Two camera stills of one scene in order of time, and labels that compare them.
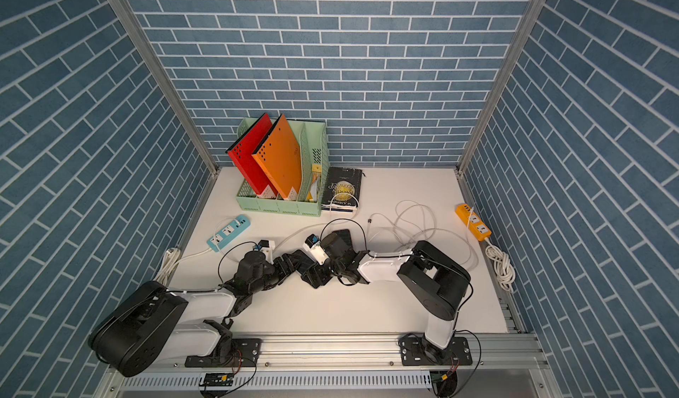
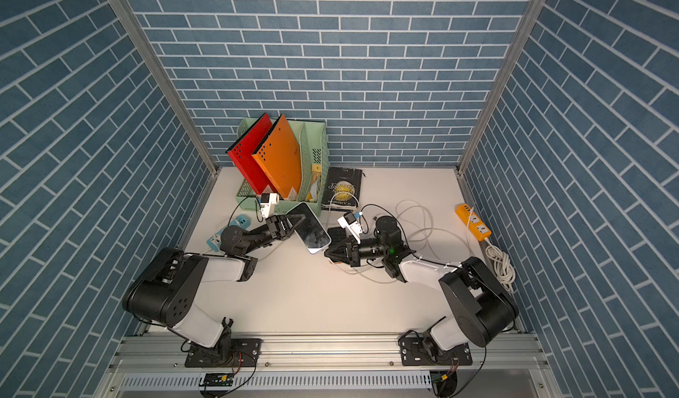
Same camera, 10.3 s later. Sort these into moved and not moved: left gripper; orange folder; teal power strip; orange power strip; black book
Moved: left gripper
Not moved: orange power strip; orange folder; black book; teal power strip
